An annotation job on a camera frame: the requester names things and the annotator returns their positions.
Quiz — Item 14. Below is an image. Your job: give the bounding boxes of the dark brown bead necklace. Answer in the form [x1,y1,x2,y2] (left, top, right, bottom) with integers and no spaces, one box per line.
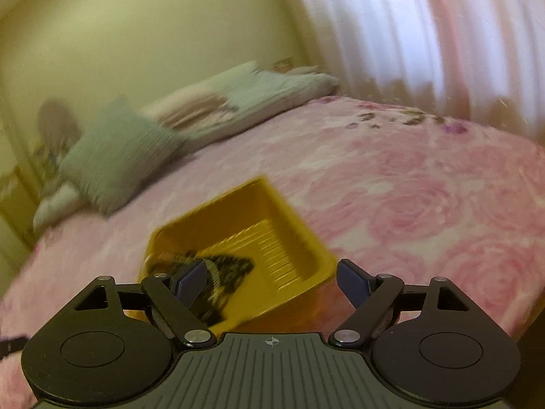
[149,251,256,328]

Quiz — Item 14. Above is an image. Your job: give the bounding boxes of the yellow plastic tray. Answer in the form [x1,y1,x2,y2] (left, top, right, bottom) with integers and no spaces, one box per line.
[139,177,336,335]

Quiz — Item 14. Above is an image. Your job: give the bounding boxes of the pink floral bedspread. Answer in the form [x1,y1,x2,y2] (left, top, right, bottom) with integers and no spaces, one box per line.
[0,94,545,407]

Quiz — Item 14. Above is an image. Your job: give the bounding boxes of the wooden chair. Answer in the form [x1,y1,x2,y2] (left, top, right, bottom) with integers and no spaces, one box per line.
[1,165,39,248]

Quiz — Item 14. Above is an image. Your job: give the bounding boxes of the green checkered cushion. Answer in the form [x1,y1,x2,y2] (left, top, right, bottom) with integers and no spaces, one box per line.
[60,97,185,216]

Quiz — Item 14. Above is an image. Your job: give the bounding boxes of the folded pink towels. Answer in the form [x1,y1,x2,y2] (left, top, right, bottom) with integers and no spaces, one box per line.
[139,88,238,130]

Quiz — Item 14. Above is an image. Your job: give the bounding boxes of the cloth covered mirror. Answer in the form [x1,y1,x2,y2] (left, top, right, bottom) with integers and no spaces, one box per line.
[37,99,82,155]

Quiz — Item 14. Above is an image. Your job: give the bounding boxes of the grey green folded quilt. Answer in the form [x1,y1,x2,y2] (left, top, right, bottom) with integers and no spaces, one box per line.
[32,60,342,236]

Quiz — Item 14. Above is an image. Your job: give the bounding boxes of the small wicker basket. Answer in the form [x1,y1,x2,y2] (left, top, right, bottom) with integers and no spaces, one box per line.
[274,57,294,73]

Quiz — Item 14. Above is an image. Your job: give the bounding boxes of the white pink sheer curtain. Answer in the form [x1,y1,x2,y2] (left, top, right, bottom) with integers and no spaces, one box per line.
[287,0,544,141]

